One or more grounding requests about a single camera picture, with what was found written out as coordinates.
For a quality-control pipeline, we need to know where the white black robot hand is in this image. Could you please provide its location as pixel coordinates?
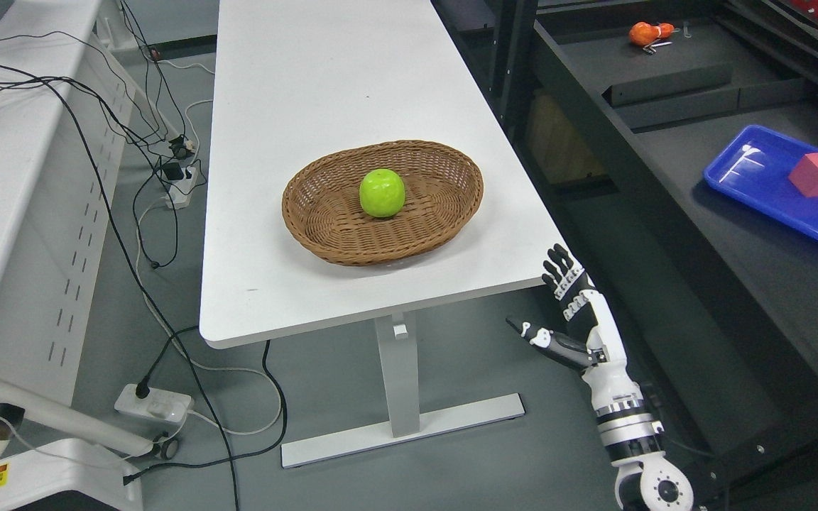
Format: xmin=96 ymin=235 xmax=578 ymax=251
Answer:
xmin=506 ymin=243 xmax=645 ymax=417

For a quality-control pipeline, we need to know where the green apple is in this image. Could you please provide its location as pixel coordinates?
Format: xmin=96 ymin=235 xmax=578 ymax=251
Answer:
xmin=359 ymin=168 xmax=405 ymax=218

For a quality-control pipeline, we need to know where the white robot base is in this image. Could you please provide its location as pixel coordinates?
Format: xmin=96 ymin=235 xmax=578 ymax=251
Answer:
xmin=0 ymin=378 xmax=179 ymax=510

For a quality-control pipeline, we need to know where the white robot forearm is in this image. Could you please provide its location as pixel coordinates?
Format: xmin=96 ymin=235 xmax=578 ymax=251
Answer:
xmin=595 ymin=399 xmax=694 ymax=510

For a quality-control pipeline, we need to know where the white standing desk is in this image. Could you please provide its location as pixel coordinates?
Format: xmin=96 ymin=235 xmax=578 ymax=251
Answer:
xmin=200 ymin=1 xmax=561 ymax=468

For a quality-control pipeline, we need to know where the brown wicker basket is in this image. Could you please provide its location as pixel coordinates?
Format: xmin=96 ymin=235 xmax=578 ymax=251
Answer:
xmin=282 ymin=141 xmax=484 ymax=266

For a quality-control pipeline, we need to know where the orange toy fruit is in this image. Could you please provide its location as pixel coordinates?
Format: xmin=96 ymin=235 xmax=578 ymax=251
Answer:
xmin=628 ymin=21 xmax=675 ymax=48

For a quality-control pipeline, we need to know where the white power strip near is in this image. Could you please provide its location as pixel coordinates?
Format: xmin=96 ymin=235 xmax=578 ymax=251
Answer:
xmin=114 ymin=383 xmax=194 ymax=426

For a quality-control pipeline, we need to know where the white power strip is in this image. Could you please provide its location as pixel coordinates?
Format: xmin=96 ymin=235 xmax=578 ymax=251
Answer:
xmin=162 ymin=163 xmax=200 ymax=209
xmin=114 ymin=383 xmax=194 ymax=426

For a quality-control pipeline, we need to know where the white power strip far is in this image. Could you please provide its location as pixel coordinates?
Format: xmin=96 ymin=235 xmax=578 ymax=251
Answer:
xmin=162 ymin=163 xmax=200 ymax=209

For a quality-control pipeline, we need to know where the white side desk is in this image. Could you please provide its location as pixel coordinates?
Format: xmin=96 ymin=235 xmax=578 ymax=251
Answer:
xmin=0 ymin=1 xmax=134 ymax=405

